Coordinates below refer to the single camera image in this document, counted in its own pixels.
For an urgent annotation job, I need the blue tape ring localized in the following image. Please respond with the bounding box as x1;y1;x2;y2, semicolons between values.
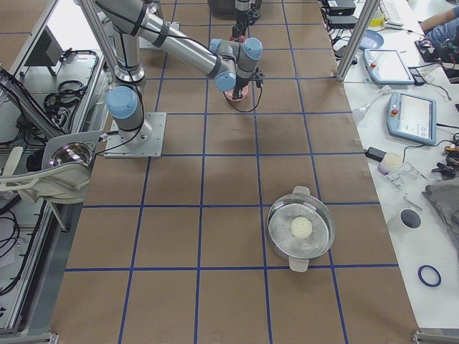
417;264;442;287

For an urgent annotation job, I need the teach pendant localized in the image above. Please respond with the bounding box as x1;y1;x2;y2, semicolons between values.
363;49;415;85
386;91;437;146

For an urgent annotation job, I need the black power adapter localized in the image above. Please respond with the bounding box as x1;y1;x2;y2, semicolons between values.
364;147;387;162

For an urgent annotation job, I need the teach pendant near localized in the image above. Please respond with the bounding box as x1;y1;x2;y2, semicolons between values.
386;91;437;146

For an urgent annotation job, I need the aluminium frame post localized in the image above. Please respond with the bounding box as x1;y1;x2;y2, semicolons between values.
336;0;379;82

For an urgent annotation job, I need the teach pendant far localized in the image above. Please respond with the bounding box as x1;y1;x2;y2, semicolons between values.
363;49;415;85

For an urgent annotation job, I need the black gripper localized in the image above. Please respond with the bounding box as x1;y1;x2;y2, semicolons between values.
232;71;249;100
233;20;247;36

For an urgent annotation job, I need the pink bowl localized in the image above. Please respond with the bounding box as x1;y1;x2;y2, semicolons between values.
223;85;249;103

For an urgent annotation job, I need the dark grey rice cooker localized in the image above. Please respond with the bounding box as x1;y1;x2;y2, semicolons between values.
207;0;262;20

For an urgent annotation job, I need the red apple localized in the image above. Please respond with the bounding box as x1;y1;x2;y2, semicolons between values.
229;35;246;43

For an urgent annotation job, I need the white steamed bun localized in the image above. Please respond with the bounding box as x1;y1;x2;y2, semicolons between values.
290;216;313;239

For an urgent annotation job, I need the blue plate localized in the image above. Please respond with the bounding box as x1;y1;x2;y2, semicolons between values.
359;29;384;50

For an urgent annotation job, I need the purple white cup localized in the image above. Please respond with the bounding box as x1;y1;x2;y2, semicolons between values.
377;153;402;175

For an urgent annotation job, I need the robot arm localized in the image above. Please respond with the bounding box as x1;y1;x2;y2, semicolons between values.
94;1;264;101
232;0;250;41

